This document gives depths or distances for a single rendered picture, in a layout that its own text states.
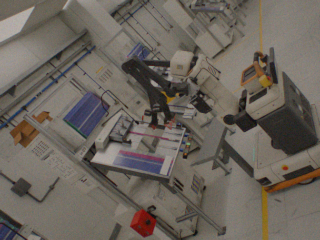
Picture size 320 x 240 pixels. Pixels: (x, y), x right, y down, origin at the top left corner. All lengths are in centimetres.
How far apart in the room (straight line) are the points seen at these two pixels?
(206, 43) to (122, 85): 368
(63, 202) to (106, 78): 171
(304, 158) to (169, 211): 124
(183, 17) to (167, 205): 504
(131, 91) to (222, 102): 178
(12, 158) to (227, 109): 277
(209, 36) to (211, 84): 484
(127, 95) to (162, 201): 166
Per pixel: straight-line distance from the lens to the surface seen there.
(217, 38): 704
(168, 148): 270
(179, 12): 700
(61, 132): 271
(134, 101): 387
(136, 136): 283
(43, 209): 397
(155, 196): 271
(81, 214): 419
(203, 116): 400
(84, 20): 593
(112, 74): 379
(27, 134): 285
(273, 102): 208
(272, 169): 243
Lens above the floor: 170
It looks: 15 degrees down
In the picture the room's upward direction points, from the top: 46 degrees counter-clockwise
